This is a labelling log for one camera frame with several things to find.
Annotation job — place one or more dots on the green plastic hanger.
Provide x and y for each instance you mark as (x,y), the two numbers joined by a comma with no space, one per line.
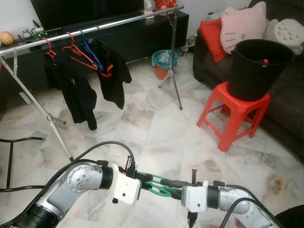
(164,190)

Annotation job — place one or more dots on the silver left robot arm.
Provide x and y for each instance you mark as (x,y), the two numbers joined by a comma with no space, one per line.
(80,180)

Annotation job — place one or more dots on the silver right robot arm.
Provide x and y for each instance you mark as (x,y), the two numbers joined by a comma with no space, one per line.
(232,199)

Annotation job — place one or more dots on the blue plastic hanger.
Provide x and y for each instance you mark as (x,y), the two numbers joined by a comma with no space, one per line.
(91,52)

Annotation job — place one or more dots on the red plastic hanger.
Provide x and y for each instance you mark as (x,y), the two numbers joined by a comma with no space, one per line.
(50,50)
(78,54)

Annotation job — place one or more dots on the red plastic stool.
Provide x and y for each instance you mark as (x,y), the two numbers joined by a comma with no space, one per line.
(237,111)

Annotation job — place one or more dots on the plain black garment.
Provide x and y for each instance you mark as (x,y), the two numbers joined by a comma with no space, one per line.
(116,80)

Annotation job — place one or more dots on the black garment with green print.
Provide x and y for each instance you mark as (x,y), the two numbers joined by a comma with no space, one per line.
(78,95)

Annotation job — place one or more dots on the red bin with teal bag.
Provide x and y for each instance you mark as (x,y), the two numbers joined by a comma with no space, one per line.
(165,59)

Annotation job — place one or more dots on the dark grey fabric sofa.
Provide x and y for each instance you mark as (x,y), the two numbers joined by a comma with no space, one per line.
(285,114)

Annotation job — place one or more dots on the black plastic bucket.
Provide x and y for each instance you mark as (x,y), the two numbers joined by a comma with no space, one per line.
(256,76)

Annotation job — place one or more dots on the black television console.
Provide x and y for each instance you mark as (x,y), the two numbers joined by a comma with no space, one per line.
(142,40)

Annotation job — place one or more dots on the red square cushion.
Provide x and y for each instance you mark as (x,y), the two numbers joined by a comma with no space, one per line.
(209,40)

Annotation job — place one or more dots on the silver metal clothes rack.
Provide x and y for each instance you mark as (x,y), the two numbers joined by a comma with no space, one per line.
(118,22)

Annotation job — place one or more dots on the pink cat face cushion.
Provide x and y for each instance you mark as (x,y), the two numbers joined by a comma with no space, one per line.
(242,26)

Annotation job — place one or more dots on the white tissue box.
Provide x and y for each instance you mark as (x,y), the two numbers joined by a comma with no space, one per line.
(148,7)

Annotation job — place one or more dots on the black flat television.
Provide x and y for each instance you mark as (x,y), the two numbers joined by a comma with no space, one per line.
(85,12)

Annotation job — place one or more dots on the red robed figurine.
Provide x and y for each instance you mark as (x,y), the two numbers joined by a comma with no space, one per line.
(166,4)

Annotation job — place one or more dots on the grey round owl cushion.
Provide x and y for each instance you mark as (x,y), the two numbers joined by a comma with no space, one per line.
(287,33)

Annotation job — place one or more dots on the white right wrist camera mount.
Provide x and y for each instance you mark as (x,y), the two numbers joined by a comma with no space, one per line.
(194,197)

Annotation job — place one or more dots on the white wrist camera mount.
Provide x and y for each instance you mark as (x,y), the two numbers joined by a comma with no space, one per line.
(194,197)
(127,187)

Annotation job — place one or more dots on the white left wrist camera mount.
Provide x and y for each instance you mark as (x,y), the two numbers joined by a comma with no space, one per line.
(127,187)

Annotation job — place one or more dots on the black metal chair frame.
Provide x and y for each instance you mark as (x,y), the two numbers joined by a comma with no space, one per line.
(21,139)

